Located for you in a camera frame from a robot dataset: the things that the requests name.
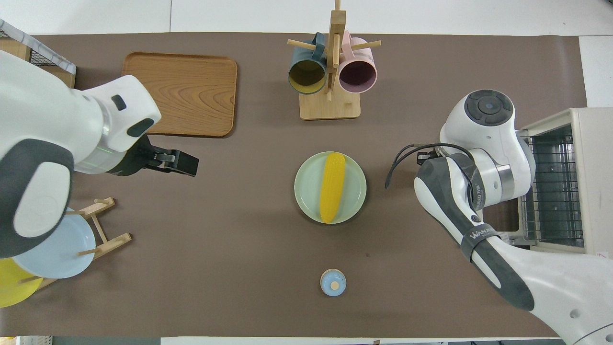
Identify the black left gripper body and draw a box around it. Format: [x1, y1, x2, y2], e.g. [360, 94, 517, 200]
[108, 136, 174, 177]

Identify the yellow corn cob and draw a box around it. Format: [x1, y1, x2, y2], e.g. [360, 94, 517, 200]
[319, 152, 346, 224]

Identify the pale green plate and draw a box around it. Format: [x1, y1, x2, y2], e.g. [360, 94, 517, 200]
[294, 151, 367, 225]

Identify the oven glass door with handle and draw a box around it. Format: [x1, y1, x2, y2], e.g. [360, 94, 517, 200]
[496, 207, 528, 246]

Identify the white toaster oven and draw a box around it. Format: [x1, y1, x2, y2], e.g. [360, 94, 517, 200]
[498, 108, 613, 255]

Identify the brown wooden tray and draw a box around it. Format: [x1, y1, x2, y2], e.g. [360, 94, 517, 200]
[122, 52, 238, 138]

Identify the wooden plate rack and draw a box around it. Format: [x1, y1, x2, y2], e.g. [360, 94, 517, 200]
[34, 197, 132, 290]

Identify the brown table mat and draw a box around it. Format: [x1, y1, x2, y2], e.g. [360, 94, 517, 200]
[0, 33, 588, 338]

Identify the light blue plate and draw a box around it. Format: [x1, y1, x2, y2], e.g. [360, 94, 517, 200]
[12, 207, 96, 279]

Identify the dark teal mug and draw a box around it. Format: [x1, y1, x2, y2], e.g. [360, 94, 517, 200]
[288, 33, 329, 95]

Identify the wooden mug tree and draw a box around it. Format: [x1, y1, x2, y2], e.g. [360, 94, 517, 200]
[287, 0, 382, 120]

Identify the yellow plate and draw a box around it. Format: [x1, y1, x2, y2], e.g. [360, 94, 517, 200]
[0, 258, 44, 308]

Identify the small blue round knob lid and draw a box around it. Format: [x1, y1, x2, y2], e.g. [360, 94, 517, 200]
[320, 269, 347, 297]

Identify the pink mug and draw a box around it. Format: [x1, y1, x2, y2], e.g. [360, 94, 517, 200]
[338, 31, 378, 94]

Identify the black wire basket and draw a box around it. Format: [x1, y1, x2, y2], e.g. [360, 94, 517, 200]
[0, 28, 72, 72]

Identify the oven wire rack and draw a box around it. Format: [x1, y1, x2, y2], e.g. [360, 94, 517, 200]
[520, 136, 584, 241]

